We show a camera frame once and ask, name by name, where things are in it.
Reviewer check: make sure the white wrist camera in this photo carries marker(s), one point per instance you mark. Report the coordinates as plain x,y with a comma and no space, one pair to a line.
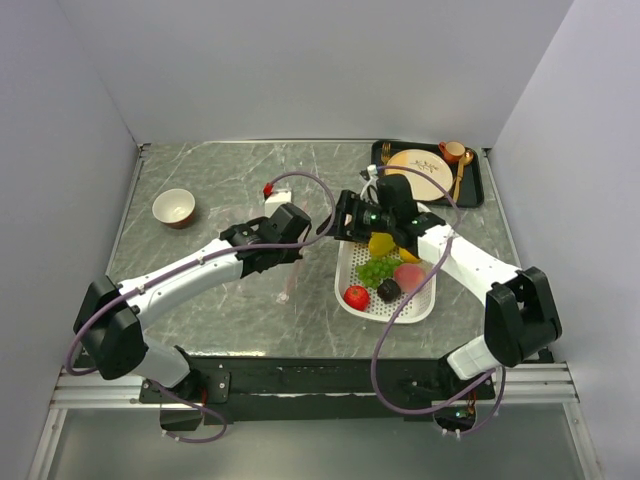
369,191
277,198

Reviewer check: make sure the gold spoon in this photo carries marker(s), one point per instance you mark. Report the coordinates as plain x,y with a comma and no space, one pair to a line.
464,160

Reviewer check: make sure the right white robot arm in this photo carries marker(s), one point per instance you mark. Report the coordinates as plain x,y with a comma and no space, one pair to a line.
521,317

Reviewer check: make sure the orange cup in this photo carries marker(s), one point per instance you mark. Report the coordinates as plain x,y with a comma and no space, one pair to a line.
451,151

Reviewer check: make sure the pink peach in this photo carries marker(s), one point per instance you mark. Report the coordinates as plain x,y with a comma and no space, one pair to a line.
409,276

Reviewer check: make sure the gold fork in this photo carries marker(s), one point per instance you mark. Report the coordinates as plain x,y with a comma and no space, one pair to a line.
385,155

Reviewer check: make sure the black tray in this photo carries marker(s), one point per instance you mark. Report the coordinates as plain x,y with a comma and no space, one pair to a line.
428,159

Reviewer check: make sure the yellow pear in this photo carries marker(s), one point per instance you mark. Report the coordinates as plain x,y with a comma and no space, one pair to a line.
408,257

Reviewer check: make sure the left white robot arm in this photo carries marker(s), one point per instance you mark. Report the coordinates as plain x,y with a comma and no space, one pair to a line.
113,315

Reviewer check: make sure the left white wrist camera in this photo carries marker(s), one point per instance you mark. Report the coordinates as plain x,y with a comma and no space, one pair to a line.
277,198

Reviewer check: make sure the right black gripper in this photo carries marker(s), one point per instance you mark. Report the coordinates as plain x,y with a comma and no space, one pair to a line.
351,204

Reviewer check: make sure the green grapes bunch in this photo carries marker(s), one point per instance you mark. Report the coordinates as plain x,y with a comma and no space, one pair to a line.
376,270

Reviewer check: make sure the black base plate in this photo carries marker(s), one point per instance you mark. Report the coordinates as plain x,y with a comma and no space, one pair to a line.
246,389

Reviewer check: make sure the clear zip top bag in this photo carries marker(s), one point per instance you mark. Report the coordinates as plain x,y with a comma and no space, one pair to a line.
290,260

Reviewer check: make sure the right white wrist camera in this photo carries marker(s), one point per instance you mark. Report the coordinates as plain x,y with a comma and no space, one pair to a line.
369,191

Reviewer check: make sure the yellow green starfruit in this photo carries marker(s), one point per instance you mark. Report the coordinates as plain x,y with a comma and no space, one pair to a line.
381,244

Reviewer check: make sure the white brown bowl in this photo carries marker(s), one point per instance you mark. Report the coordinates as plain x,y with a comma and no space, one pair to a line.
174,208

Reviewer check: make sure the aluminium rail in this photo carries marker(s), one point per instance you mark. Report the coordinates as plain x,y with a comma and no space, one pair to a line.
100,392

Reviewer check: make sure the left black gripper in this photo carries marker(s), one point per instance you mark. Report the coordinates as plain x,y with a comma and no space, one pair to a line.
292,255

